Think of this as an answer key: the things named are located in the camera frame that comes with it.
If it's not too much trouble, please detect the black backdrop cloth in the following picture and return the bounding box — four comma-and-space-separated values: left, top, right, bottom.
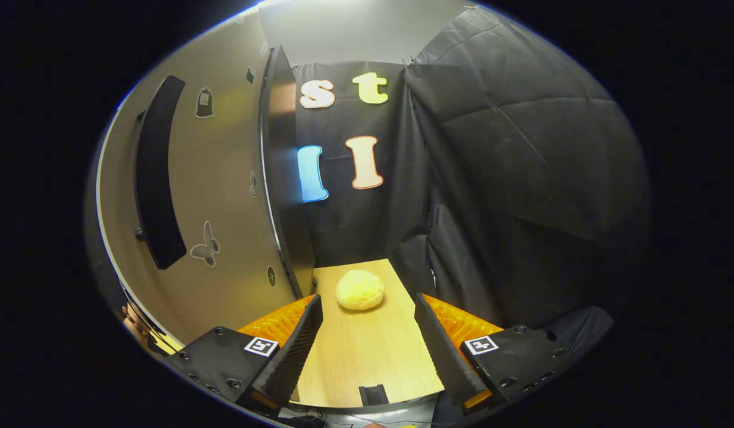
292, 6, 651, 333

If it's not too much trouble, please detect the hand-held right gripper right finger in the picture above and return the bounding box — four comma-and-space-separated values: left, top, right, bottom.
414, 292, 582, 416

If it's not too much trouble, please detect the black cabinet door handle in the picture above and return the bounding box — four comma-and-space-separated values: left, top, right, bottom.
133, 75, 188, 271

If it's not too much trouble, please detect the yellow round bun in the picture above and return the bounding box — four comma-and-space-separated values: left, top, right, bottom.
335, 269, 386, 311

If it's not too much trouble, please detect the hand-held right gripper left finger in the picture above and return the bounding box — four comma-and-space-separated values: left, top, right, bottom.
168, 294, 325, 411

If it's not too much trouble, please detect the grey cabinet door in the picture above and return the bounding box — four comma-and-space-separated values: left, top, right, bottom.
96, 18, 303, 357

